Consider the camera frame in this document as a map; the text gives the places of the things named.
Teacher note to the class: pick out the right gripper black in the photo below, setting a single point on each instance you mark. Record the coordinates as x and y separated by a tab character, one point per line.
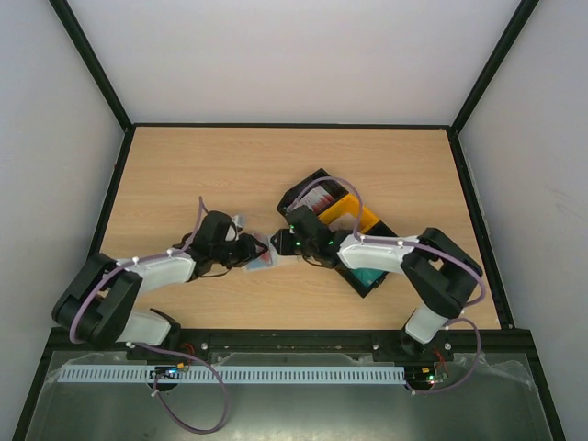
286	239

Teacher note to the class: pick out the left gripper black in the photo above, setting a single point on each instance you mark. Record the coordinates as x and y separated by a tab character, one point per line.
248	250

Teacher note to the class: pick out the beige card holder wallet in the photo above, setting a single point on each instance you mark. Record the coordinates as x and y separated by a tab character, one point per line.
279	260

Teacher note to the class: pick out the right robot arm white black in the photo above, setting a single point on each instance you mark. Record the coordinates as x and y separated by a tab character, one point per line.
441	273

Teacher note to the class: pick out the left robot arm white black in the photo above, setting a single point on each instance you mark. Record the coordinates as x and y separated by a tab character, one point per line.
98	307

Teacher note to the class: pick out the stack of red white cards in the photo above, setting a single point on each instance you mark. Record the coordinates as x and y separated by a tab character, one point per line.
317	199

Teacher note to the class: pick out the black bin with red cards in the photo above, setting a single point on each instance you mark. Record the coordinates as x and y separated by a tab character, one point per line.
291	199

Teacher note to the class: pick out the black bin with teal cards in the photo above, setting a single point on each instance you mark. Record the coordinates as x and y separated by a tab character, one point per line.
352	281

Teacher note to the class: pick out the teal cards stack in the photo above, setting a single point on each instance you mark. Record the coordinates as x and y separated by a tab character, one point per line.
367	277

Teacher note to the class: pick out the yellow bin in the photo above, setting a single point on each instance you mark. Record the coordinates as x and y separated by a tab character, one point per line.
342	215

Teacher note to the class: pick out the light blue cable duct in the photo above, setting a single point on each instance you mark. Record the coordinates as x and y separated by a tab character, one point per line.
234	375

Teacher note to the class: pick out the black aluminium frame rail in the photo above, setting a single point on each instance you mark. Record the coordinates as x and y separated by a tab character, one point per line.
382	346

